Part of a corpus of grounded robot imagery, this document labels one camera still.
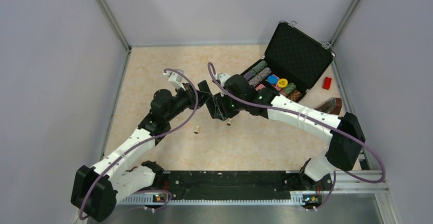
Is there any yellow big blind chip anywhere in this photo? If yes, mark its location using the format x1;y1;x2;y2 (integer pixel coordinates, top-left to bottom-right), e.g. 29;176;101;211
276;79;288;89

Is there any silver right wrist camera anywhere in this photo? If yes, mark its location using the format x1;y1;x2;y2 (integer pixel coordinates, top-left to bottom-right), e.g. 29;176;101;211
215;73;231;87

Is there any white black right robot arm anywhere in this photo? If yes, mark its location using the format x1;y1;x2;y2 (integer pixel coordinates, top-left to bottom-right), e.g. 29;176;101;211
206;73;365;189

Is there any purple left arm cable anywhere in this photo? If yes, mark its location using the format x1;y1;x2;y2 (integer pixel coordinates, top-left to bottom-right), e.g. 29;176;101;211
78;68;199;220

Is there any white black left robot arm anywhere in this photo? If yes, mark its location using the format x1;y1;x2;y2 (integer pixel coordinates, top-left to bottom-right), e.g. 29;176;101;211
70;81;212;222

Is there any black remote control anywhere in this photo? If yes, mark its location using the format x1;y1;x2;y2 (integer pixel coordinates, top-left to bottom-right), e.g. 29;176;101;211
198;80;217;119

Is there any blue round chip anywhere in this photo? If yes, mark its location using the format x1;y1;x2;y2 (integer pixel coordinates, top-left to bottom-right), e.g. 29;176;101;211
267;75;279;85

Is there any orange black chip stack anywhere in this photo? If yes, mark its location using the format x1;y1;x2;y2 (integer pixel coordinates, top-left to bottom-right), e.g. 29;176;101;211
287;90;304;102

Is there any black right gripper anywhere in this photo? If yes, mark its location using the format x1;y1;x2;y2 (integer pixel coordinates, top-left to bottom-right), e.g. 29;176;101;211
214;89;247;120

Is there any black poker chip case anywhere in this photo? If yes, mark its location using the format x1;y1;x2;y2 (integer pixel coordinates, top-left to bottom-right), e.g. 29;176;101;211
241;21;335;102

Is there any brown metronome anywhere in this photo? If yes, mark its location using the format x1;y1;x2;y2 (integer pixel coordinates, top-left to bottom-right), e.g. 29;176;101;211
315;97;343;115

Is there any red toy brick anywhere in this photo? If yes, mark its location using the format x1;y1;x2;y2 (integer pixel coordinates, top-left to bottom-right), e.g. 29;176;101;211
322;77;332;90

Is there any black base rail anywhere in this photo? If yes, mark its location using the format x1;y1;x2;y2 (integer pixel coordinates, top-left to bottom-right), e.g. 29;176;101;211
118;170;390;207

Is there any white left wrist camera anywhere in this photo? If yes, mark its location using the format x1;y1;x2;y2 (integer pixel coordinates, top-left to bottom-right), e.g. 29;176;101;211
163;69;184;90

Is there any red playing card deck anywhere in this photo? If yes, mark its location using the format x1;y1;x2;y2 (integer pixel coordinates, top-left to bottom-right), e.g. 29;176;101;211
255;84;265;91

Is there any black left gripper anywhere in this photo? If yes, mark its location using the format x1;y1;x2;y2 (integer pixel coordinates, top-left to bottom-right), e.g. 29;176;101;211
165;83;212;121

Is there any green chip stack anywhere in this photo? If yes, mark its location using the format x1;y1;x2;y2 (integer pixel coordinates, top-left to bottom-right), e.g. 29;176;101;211
281;83;296;96

